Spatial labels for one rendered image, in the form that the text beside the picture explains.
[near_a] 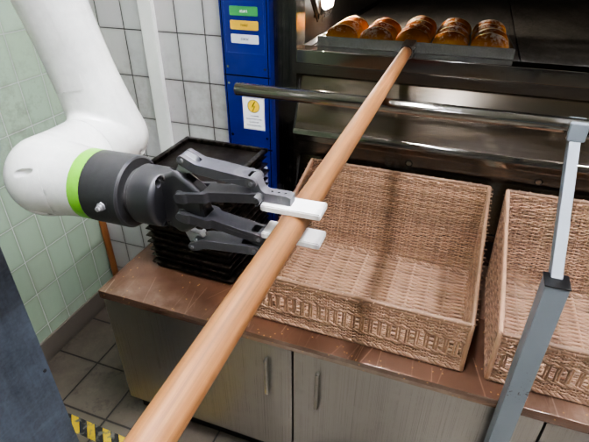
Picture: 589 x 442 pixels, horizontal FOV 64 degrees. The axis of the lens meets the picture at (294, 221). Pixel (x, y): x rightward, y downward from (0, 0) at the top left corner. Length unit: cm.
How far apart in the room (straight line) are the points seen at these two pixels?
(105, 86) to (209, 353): 47
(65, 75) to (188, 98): 97
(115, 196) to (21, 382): 74
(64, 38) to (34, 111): 118
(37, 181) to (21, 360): 64
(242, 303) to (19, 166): 37
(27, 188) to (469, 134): 112
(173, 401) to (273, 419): 119
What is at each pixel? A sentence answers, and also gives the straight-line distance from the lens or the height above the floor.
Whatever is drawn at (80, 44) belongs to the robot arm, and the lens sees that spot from 73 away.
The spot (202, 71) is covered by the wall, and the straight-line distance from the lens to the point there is 162.
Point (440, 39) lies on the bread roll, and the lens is 146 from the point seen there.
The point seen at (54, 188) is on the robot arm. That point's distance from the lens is 65.
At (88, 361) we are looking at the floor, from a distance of 214.
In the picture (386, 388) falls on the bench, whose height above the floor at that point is 51.
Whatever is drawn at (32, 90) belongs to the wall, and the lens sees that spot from 189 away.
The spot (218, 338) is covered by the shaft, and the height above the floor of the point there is 121.
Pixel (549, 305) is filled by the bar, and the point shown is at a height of 91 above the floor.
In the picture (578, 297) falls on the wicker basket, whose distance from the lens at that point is 157.
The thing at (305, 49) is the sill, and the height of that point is 118.
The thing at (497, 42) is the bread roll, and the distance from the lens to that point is 146.
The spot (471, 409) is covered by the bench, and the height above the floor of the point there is 52.
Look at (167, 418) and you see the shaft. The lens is 34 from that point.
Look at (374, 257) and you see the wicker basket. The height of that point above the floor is 59.
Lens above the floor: 148
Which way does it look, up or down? 32 degrees down
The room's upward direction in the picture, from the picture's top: straight up
